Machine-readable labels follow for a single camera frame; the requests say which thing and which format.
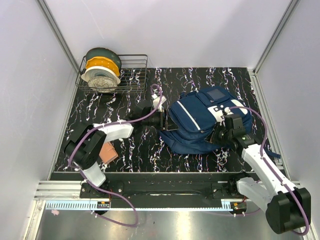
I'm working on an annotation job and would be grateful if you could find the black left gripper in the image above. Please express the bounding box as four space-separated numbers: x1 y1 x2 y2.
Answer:
142 109 179 132

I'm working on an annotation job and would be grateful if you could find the navy blue student backpack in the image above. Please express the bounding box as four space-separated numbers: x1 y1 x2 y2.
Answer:
159 86 259 155

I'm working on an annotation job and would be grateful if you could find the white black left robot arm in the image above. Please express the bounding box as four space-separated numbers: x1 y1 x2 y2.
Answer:
63 96 172 198

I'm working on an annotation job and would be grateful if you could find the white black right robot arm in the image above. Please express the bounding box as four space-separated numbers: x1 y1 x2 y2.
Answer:
210 114 311 236

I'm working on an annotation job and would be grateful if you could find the speckled grey plate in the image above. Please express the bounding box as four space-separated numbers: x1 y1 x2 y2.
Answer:
88 76 118 93

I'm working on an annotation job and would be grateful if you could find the yellow plate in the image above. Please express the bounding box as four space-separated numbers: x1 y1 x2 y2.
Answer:
85 56 120 77

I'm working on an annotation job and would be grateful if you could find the dark green plate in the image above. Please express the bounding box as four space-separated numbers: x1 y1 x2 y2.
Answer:
85 47 122 69

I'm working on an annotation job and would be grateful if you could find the small pink eraser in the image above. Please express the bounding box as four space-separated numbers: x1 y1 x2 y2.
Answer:
51 209 60 216

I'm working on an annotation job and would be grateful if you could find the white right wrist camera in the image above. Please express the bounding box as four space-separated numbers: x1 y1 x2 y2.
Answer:
221 107 234 120

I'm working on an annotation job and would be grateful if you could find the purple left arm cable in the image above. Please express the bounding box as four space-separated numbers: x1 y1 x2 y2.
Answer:
67 84 164 228

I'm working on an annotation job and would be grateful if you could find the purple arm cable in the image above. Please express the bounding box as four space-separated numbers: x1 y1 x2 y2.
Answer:
228 106 311 236
67 84 164 228

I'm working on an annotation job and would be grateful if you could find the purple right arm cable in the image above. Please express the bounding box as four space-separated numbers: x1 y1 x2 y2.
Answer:
228 106 311 236

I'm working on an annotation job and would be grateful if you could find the dark wire dish rack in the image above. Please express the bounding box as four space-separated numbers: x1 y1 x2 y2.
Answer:
75 54 148 94

